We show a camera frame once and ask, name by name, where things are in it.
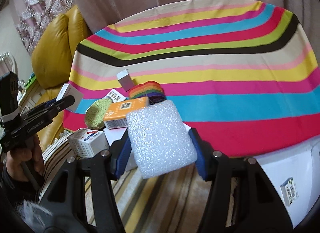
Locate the yellow leather sofa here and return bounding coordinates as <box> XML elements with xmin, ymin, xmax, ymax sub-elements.
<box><xmin>31</xmin><ymin>4</ymin><xmax>93</xmax><ymax>152</ymax></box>

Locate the large white box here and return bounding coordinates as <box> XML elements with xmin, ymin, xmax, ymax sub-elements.
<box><xmin>102</xmin><ymin>127</ymin><xmax>138</xmax><ymax>172</ymax></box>

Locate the white blue medicine box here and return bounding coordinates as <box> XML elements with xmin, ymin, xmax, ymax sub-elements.
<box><xmin>68</xmin><ymin>128</ymin><xmax>110</xmax><ymax>159</ymax></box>

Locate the small white carton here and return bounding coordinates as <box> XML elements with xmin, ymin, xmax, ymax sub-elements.
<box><xmin>56</xmin><ymin>83</ymin><xmax>84</xmax><ymax>112</ymax></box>

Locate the rainbow striped cloth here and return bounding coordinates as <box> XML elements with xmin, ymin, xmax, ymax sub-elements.
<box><xmin>63</xmin><ymin>0</ymin><xmax>319</xmax><ymax>157</ymax></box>

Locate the green round sponge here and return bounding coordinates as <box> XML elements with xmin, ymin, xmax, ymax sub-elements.
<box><xmin>85</xmin><ymin>98</ymin><xmax>113</xmax><ymax>130</ymax></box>

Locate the orange flat box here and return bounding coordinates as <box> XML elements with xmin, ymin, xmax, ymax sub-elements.
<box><xmin>103</xmin><ymin>97</ymin><xmax>149</xmax><ymax>129</ymax></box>

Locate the white dental box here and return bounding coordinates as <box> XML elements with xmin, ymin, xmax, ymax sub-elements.
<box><xmin>103</xmin><ymin>89</ymin><xmax>126</xmax><ymax>103</ymax></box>

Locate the white ornate chair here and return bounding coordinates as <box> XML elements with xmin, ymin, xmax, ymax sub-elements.
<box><xmin>0</xmin><ymin>52</ymin><xmax>18</xmax><ymax>77</ymax></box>

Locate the white foam block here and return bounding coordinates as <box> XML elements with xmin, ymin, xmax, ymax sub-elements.
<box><xmin>126</xmin><ymin>100</ymin><xmax>197</xmax><ymax>179</ymax></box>

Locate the small white cube box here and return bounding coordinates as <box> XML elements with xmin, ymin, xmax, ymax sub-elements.
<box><xmin>116</xmin><ymin>69</ymin><xmax>135</xmax><ymax>92</ymax></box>

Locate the small barcode box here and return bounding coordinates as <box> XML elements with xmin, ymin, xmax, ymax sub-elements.
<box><xmin>280</xmin><ymin>177</ymin><xmax>299</xmax><ymax>206</ymax></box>

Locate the rainbow striped folded band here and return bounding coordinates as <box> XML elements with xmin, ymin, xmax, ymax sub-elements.
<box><xmin>129</xmin><ymin>81</ymin><xmax>167</xmax><ymax>104</ymax></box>

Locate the person's left hand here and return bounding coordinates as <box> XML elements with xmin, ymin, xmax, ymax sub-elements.
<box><xmin>6</xmin><ymin>134</ymin><xmax>45</xmax><ymax>182</ymax></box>

